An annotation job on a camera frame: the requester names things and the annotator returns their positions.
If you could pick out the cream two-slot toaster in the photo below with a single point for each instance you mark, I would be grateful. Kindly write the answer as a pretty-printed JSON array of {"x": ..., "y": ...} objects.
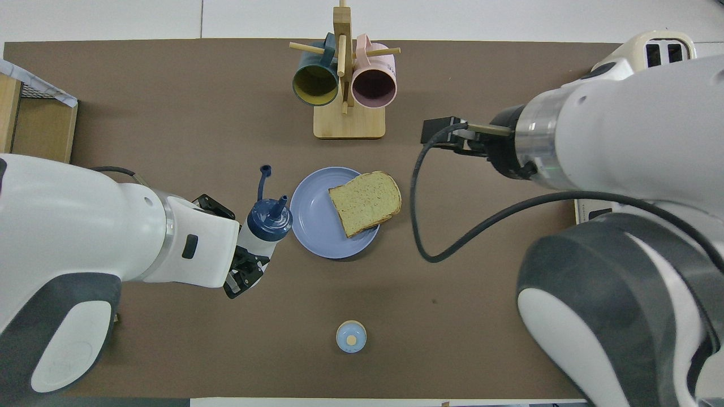
[{"x": 636, "y": 48}]

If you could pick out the white toaster oven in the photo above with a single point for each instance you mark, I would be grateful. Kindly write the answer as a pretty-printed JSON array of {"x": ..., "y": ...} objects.
[{"x": 582, "y": 206}]

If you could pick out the white checkered cloth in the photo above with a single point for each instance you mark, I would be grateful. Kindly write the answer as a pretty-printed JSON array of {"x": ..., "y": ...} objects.
[{"x": 17, "y": 70}]

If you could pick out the pink mug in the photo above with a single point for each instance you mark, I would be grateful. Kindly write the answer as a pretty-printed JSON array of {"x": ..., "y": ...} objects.
[{"x": 373, "y": 86}]

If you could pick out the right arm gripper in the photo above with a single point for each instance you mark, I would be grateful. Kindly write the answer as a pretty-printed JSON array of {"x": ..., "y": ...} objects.
[{"x": 506, "y": 152}]

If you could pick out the brown table mat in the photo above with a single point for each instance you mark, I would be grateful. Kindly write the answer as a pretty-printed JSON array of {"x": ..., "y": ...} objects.
[{"x": 481, "y": 339}]

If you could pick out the wooden mug tree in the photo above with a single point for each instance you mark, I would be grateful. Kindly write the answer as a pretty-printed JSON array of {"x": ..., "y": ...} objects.
[{"x": 350, "y": 124}]

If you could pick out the blue shaker with wooden knob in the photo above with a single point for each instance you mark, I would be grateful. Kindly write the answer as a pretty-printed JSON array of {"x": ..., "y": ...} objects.
[{"x": 350, "y": 337}]

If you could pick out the dark teal mug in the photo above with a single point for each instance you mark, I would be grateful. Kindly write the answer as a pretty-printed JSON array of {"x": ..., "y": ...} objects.
[{"x": 315, "y": 85}]

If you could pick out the blue round plate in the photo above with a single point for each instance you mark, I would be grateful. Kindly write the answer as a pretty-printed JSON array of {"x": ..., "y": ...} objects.
[{"x": 311, "y": 220}]

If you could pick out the wooden two-level shelf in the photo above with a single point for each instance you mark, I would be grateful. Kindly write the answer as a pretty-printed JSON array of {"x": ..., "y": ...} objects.
[{"x": 42, "y": 130}]

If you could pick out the slice of bread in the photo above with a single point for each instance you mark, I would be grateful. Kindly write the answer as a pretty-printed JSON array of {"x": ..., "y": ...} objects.
[{"x": 365, "y": 203}]

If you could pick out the squeeze bottle with navy cap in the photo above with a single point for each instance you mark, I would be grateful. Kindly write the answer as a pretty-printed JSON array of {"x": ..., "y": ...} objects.
[{"x": 268, "y": 223}]

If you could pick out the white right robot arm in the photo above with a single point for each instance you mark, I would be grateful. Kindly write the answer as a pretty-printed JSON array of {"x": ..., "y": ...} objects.
[{"x": 633, "y": 141}]

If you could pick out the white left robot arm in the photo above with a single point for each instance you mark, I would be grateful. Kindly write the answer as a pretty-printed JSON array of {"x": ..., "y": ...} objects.
[{"x": 68, "y": 237}]

